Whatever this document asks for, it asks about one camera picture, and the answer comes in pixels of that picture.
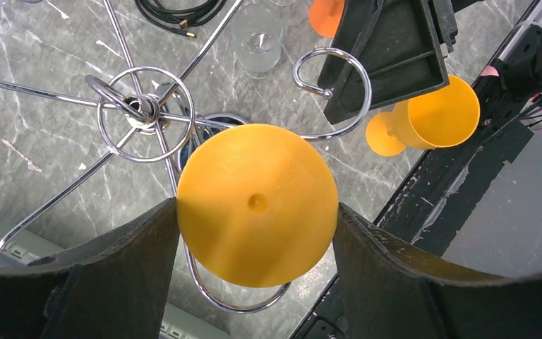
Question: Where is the black coiled cable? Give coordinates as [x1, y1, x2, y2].
[133, 0, 229, 38]

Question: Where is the clear plastic storage box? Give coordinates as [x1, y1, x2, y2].
[0, 225, 229, 338]

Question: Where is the clear wine glass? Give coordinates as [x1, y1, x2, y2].
[230, 4, 284, 78]

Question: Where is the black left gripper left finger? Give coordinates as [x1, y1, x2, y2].
[0, 198, 180, 338]

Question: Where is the chrome wine glass rack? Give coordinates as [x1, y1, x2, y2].
[0, 0, 374, 314]

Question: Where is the yellow wine glass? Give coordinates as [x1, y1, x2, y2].
[177, 124, 339, 288]

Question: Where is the yellow-orange wine glass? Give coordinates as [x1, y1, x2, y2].
[366, 75, 481, 157]

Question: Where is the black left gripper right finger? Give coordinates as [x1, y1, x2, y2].
[333, 203, 542, 338]

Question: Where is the orange wine glass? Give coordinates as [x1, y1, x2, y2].
[308, 0, 345, 38]

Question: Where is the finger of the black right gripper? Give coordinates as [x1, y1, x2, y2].
[332, 0, 450, 109]

